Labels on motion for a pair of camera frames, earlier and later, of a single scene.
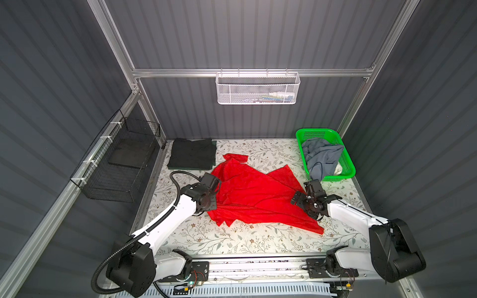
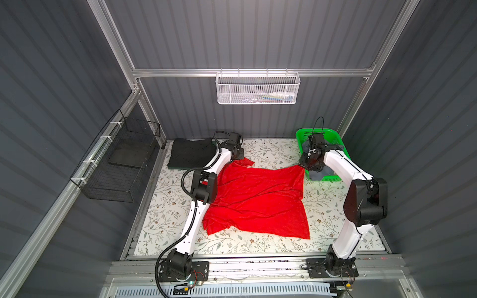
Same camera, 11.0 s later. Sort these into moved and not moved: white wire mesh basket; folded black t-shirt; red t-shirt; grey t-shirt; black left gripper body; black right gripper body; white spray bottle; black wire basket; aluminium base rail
Moved: red t-shirt; black right gripper body; black left gripper body
Not moved: grey t-shirt; white wire mesh basket; white spray bottle; folded black t-shirt; aluminium base rail; black wire basket
